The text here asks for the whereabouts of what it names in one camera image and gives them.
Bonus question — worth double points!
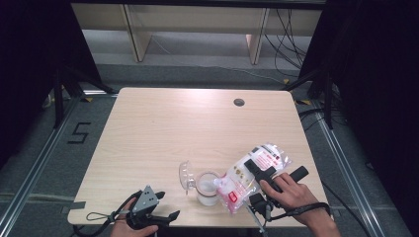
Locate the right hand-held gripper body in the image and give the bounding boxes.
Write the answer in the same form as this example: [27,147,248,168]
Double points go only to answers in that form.
[244,165,310,237]

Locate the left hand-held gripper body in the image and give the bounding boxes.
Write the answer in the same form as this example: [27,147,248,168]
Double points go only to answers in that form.
[126,185,171,231]

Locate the red and white sugar bag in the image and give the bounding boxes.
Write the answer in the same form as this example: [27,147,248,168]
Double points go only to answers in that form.
[213,142,293,215]

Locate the clear glass jar with lid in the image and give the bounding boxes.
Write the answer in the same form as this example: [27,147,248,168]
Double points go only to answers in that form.
[178,160,222,207]

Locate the person's right hand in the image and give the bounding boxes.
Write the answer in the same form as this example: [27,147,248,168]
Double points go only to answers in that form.
[259,172,318,221]

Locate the person's left hand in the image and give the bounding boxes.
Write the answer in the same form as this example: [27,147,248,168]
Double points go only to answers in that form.
[110,197,159,237]

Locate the grey tape strip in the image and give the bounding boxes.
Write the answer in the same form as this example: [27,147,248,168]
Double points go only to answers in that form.
[60,200,87,214]

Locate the black metal stand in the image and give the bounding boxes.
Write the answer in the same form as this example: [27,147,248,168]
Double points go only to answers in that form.
[282,69,334,130]
[52,65,118,130]

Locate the black curtain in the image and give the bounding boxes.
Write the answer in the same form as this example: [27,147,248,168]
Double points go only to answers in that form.
[297,0,419,233]
[0,0,104,169]

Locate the grey cord loop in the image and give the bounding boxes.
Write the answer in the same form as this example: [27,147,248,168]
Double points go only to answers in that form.
[86,211,127,222]

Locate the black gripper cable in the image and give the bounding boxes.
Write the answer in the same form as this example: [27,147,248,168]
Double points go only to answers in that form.
[72,189,143,237]

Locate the black wrist strap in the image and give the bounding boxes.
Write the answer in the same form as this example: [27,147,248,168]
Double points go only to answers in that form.
[272,201,332,222]

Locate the black floor cables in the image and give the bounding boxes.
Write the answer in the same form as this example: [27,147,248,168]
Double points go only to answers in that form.
[297,108,331,131]

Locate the metal floor rail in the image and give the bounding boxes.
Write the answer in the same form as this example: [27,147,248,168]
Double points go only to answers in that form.
[310,98,384,237]
[78,89,119,99]
[0,97,82,231]

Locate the black hanging cables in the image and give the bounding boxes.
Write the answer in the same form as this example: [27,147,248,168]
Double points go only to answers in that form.
[263,8,309,78]

